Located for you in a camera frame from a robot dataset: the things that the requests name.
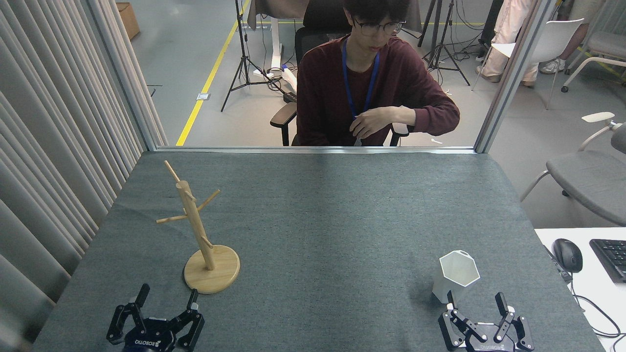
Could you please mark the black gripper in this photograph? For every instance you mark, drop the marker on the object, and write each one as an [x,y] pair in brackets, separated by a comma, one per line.
[489,342]
[151,340]

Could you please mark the white hexagonal cup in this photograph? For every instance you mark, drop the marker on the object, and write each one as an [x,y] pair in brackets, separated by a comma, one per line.
[457,271]

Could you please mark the wooden cup rack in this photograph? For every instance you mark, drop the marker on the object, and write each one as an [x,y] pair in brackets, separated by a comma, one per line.
[210,278]

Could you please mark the person's hand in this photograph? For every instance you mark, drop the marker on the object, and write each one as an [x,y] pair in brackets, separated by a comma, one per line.
[371,122]

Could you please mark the black computer mouse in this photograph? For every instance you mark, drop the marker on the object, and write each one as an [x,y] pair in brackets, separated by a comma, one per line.
[567,254]

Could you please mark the white desk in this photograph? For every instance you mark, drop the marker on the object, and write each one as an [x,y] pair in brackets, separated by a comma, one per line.
[596,303]

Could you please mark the black keyboard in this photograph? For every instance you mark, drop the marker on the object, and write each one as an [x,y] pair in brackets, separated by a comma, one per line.
[611,256]

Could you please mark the grey chair with white armrest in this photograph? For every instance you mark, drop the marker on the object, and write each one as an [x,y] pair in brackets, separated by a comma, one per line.
[587,176]

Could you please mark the beige curtain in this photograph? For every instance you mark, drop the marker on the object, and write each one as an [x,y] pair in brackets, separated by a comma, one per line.
[49,146]

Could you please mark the grey floor socket plate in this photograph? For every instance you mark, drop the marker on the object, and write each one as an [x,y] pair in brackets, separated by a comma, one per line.
[203,96]

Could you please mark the white power strip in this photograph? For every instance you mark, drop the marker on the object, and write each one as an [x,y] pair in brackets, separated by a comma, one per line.
[290,78]

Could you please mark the person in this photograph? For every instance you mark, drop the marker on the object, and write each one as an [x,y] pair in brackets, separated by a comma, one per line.
[508,29]
[323,98]
[582,24]

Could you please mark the black tripod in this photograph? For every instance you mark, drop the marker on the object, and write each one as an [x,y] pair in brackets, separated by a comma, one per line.
[442,46]
[243,49]

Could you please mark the white desk leg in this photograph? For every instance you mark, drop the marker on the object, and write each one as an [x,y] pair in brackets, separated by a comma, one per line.
[275,44]

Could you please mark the cardboard box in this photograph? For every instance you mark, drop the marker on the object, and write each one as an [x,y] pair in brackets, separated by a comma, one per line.
[128,19]

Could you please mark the white plastic chair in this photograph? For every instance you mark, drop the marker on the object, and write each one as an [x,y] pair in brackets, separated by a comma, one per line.
[557,39]

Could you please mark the black office chair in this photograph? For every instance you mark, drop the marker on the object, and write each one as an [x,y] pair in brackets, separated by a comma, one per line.
[313,14]

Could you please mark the silver post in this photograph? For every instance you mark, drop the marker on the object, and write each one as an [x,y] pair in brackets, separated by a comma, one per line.
[122,73]
[508,83]

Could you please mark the grey chair with white frame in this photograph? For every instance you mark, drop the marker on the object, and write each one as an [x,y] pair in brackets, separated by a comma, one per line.
[606,44]

